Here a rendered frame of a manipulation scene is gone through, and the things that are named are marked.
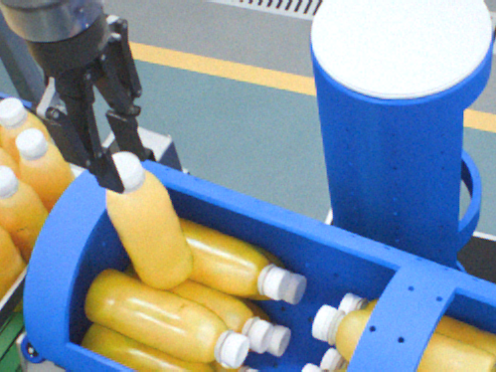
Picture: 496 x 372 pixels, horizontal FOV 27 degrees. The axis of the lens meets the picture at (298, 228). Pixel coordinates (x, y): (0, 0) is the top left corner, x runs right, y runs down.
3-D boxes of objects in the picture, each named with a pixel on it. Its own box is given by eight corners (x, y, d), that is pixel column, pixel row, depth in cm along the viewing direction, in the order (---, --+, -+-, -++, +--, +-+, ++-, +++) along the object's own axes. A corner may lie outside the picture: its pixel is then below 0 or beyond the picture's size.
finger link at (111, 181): (109, 148, 102) (105, 153, 101) (125, 189, 107) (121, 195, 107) (84, 139, 103) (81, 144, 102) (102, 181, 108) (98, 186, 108)
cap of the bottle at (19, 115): (27, 104, 148) (23, 95, 147) (24, 124, 146) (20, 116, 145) (1, 106, 149) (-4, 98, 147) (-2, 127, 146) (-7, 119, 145)
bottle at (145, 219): (204, 274, 123) (167, 182, 108) (151, 301, 122) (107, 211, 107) (180, 234, 127) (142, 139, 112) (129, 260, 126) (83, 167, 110)
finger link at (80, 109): (92, 66, 93) (83, 75, 92) (109, 157, 101) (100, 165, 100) (58, 55, 95) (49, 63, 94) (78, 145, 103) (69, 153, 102)
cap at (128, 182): (148, 179, 108) (144, 169, 107) (115, 196, 108) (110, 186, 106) (135, 156, 111) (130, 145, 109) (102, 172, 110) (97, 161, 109)
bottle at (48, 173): (101, 211, 159) (67, 136, 144) (75, 245, 156) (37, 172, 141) (66, 195, 162) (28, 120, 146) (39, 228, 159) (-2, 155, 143)
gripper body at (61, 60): (66, 55, 86) (94, 124, 94) (118, -11, 90) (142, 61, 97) (-4, 32, 88) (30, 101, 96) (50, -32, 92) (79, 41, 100)
